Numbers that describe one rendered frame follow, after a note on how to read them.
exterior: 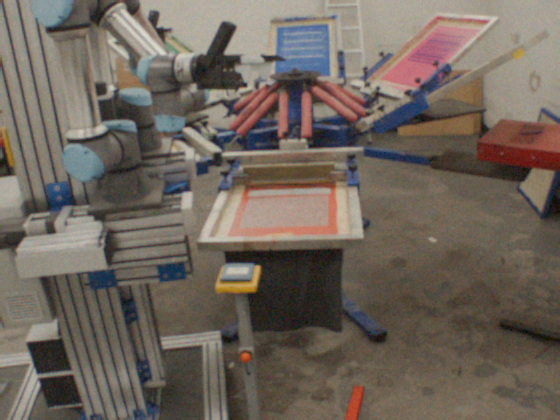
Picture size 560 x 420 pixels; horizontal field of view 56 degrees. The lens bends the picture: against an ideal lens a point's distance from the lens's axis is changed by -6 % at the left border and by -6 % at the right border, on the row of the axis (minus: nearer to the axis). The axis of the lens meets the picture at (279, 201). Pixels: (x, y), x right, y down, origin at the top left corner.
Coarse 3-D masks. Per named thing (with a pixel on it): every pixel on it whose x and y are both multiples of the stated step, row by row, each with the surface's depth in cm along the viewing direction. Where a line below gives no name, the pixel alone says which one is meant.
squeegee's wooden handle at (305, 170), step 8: (248, 168) 244; (256, 168) 243; (264, 168) 243; (272, 168) 243; (280, 168) 242; (288, 168) 242; (296, 168) 242; (304, 168) 241; (312, 168) 241; (320, 168) 241; (328, 168) 240; (248, 176) 245; (256, 176) 245; (264, 176) 244; (272, 176) 244; (280, 176) 244; (288, 176) 243; (296, 176) 243; (304, 176) 243; (312, 176) 243; (320, 176) 242; (328, 176) 242
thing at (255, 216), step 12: (240, 204) 232; (252, 204) 231; (264, 204) 230; (276, 204) 229; (240, 216) 220; (252, 216) 219; (264, 216) 219; (276, 216) 218; (240, 228) 210; (252, 228) 209; (264, 228) 208; (276, 228) 208
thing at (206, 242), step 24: (240, 168) 263; (216, 216) 213; (360, 216) 204; (216, 240) 194; (240, 240) 193; (264, 240) 192; (288, 240) 191; (312, 240) 190; (336, 240) 189; (360, 240) 188
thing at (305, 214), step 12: (288, 204) 228; (300, 204) 227; (312, 204) 226; (324, 204) 225; (336, 204) 225; (288, 216) 217; (300, 216) 216; (312, 216) 215; (324, 216) 215; (336, 216) 214; (288, 228) 207; (300, 228) 206; (312, 228) 206; (324, 228) 205; (336, 228) 204
